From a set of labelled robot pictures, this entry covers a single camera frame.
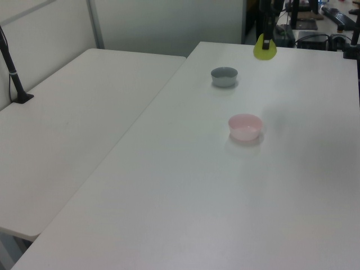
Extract black keyboard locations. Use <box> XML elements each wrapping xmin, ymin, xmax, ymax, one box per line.
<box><xmin>321</xmin><ymin>6</ymin><xmax>358</xmax><ymax>31</ymax></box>

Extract black device with green stripe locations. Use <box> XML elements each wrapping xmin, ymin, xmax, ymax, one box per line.
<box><xmin>274</xmin><ymin>24</ymin><xmax>296</xmax><ymax>48</ymax></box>

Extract green pear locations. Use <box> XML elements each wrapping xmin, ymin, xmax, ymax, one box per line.
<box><xmin>253</xmin><ymin>33</ymin><xmax>278</xmax><ymax>61</ymax></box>

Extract pink plastic bowl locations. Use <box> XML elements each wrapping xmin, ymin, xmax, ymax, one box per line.
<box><xmin>227</xmin><ymin>113</ymin><xmax>264</xmax><ymax>141</ymax></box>

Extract black equipment box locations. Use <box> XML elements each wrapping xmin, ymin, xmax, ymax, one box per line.
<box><xmin>295</xmin><ymin>30</ymin><xmax>330</xmax><ymax>50</ymax></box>

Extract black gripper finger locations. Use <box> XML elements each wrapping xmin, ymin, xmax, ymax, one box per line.
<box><xmin>260</xmin><ymin>0</ymin><xmax>275</xmax><ymax>51</ymax></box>

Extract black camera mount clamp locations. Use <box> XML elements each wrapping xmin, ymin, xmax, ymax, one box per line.
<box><xmin>341</xmin><ymin>16</ymin><xmax>360</xmax><ymax>60</ymax></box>

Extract white side table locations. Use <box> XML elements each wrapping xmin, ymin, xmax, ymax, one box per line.
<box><xmin>0</xmin><ymin>48</ymin><xmax>187</xmax><ymax>242</ymax></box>

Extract black monitor stand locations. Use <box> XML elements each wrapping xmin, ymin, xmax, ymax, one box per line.
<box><xmin>290</xmin><ymin>0</ymin><xmax>319</xmax><ymax>31</ymax></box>

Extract grey plastic bowl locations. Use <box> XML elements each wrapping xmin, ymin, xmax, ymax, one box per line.
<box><xmin>210</xmin><ymin>66</ymin><xmax>239</xmax><ymax>88</ymax></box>

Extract grey metal partition post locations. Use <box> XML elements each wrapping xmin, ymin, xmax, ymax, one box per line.
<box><xmin>85</xmin><ymin>0</ymin><xmax>105</xmax><ymax>50</ymax></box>

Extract black camera pole with base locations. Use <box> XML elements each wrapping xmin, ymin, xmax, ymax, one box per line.
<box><xmin>0</xmin><ymin>25</ymin><xmax>35</xmax><ymax>105</ymax></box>

